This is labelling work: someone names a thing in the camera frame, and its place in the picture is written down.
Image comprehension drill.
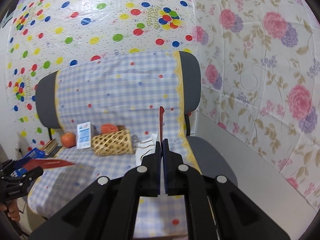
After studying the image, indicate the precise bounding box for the grey office chair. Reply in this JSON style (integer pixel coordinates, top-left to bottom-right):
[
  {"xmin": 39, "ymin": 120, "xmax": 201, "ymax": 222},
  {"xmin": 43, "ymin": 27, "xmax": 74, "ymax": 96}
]
[{"xmin": 36, "ymin": 51, "xmax": 235, "ymax": 183}]

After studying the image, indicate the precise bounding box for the balloon print plastic sheet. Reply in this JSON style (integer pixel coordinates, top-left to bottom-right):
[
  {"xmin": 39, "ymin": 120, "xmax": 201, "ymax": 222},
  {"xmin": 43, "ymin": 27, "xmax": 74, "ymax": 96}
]
[{"xmin": 1, "ymin": 0, "xmax": 197, "ymax": 153}]

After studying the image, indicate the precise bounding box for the red wrapper piece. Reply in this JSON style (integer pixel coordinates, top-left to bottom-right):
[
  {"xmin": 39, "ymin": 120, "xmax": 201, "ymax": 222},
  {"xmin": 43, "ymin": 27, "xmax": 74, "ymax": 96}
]
[{"xmin": 159, "ymin": 106, "xmax": 165, "ymax": 142}]

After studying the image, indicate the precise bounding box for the blue checkered chair cover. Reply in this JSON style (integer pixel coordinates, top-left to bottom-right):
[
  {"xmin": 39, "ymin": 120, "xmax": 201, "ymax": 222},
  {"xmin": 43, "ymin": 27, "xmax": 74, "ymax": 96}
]
[{"xmin": 26, "ymin": 50, "xmax": 216, "ymax": 238}]

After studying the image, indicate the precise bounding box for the red apple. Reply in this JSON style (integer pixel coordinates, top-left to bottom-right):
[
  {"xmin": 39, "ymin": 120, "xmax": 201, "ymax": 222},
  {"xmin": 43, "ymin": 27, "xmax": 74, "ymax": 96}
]
[{"xmin": 60, "ymin": 132, "xmax": 76, "ymax": 148}]

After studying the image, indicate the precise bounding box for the blue plastic basket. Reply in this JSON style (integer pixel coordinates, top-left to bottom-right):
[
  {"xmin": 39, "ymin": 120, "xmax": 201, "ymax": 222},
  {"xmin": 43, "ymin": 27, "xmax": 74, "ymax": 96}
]
[{"xmin": 11, "ymin": 147, "xmax": 45, "ymax": 177}]

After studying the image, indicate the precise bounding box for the person's left hand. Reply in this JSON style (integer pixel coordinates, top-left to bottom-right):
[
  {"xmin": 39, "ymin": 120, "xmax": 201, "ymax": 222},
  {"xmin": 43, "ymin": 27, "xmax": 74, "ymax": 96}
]
[{"xmin": 0, "ymin": 199, "xmax": 21, "ymax": 222}]

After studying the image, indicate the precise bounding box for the white blue milk carton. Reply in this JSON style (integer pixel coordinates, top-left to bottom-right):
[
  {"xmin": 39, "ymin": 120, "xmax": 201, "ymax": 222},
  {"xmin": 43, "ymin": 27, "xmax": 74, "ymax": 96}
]
[{"xmin": 76, "ymin": 122, "xmax": 92, "ymax": 149}]

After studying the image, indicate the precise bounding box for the floral print plastic sheet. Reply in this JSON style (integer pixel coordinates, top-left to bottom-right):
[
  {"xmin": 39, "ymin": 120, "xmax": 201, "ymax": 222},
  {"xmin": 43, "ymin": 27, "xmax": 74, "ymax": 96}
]
[{"xmin": 194, "ymin": 0, "xmax": 319, "ymax": 210}]

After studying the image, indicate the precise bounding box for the white paper with brown lines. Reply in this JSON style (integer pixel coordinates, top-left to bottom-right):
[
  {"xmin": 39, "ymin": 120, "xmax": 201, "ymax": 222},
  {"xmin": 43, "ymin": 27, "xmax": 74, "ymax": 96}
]
[{"xmin": 135, "ymin": 133, "xmax": 159, "ymax": 166}]

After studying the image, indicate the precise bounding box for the stack of books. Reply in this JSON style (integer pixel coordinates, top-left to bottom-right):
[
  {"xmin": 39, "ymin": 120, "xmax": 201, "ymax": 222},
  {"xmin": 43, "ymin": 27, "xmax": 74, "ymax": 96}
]
[{"xmin": 41, "ymin": 139, "xmax": 62, "ymax": 156}]

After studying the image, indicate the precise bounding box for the woven bamboo basket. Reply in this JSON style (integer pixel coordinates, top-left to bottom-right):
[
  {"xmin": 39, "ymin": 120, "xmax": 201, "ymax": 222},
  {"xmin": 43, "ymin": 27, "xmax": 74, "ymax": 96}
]
[{"xmin": 91, "ymin": 129, "xmax": 135, "ymax": 156}]

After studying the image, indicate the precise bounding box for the orange knitted cloth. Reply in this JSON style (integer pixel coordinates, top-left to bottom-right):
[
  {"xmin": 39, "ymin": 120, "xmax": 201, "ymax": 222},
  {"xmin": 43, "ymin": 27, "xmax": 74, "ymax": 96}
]
[{"xmin": 100, "ymin": 124, "xmax": 119, "ymax": 134}]

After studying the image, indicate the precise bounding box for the red paper wrapper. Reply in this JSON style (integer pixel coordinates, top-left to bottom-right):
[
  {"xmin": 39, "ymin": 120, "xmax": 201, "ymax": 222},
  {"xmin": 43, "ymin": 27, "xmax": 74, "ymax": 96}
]
[{"xmin": 22, "ymin": 158, "xmax": 74, "ymax": 171}]

